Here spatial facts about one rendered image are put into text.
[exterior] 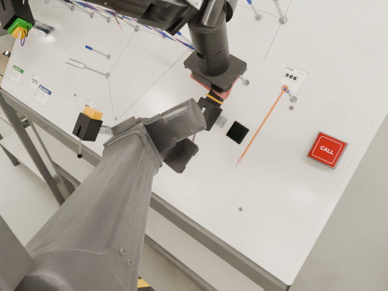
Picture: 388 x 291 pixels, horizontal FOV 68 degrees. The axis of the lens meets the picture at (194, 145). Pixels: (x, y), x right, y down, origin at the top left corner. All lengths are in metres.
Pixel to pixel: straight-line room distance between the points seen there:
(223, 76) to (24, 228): 1.62
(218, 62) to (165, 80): 0.30
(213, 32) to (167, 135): 0.17
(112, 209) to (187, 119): 0.29
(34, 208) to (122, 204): 1.82
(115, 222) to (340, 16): 0.61
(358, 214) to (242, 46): 1.49
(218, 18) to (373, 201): 1.79
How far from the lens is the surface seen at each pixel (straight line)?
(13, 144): 2.09
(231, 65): 0.53
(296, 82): 0.65
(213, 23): 0.44
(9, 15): 1.06
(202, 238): 0.72
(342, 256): 1.80
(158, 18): 0.45
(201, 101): 0.60
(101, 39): 0.96
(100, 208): 0.17
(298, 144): 0.62
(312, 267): 1.71
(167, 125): 0.45
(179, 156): 0.56
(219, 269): 0.93
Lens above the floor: 1.48
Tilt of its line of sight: 45 degrees down
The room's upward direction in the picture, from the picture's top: straight up
